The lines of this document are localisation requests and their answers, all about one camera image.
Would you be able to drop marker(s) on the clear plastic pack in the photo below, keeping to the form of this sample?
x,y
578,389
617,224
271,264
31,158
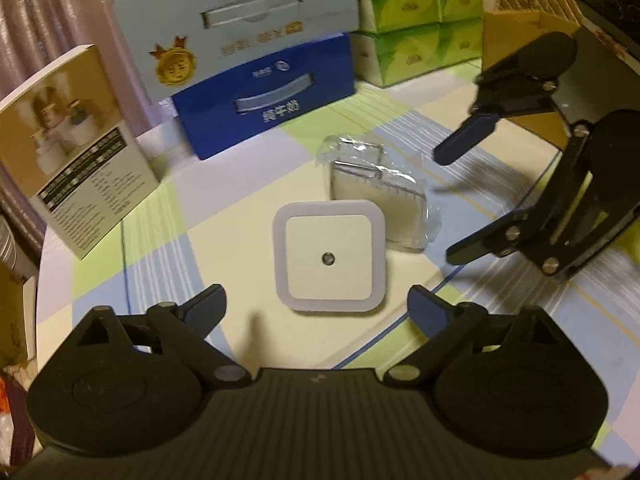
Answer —
x,y
380,195

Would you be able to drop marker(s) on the pleated curtain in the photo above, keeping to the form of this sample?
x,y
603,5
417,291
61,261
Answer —
x,y
50,20

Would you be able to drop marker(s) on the dark blue milk box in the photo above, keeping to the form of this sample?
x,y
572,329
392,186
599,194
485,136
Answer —
x,y
270,105

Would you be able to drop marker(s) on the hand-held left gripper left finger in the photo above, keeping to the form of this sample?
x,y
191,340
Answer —
x,y
202,310

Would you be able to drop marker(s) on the white bucket stack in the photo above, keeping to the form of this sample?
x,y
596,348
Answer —
x,y
6,240

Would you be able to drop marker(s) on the light blue carton box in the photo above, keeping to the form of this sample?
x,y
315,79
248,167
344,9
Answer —
x,y
240,30

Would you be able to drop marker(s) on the white product box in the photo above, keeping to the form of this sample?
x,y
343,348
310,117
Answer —
x,y
85,175

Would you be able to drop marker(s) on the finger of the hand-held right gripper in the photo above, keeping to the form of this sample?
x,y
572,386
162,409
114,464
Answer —
x,y
465,137
470,249

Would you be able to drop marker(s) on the checkered cloth desktop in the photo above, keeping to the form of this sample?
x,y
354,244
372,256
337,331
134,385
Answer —
x,y
210,235

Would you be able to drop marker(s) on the open cardboard box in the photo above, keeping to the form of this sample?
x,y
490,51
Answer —
x,y
515,35

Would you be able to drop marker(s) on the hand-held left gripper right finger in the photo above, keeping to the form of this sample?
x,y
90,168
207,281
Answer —
x,y
430,310

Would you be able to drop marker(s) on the stack of green tissue packs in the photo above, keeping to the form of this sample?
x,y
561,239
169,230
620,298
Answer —
x,y
415,15

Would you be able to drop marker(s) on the white square night light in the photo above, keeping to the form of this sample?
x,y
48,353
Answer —
x,y
327,255

